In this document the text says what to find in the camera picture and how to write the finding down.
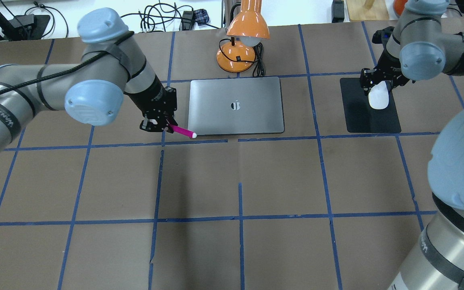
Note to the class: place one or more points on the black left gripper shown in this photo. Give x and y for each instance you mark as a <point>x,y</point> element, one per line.
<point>148,97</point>

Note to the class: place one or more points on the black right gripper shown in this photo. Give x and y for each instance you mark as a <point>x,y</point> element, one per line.
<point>386,64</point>

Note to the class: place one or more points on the white computer mouse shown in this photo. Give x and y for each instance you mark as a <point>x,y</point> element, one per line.
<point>378,97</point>

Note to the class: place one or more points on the pink highlighter pen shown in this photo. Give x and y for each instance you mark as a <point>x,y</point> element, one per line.
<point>183,131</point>

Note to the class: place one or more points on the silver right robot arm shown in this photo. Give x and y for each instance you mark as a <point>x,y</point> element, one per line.
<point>417,50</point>

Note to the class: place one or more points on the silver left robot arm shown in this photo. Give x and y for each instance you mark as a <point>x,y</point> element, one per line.
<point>112,66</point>

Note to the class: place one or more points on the black mousepad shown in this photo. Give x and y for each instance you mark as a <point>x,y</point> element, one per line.
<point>360,117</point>

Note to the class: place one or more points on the wooden stand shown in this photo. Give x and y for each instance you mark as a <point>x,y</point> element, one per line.
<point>367,10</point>

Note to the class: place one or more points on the orange cylindrical container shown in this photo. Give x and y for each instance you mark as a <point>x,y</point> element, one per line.
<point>398,7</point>

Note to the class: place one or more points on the grey closed laptop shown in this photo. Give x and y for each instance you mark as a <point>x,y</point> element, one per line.
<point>236,106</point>

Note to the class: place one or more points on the black power adapter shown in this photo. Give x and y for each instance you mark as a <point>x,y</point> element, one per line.
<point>187,21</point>

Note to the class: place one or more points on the orange desk lamp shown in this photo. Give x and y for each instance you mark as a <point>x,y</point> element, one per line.
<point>242,48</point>

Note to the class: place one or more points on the black monitor stand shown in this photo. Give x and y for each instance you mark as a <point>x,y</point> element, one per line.
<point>25,26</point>

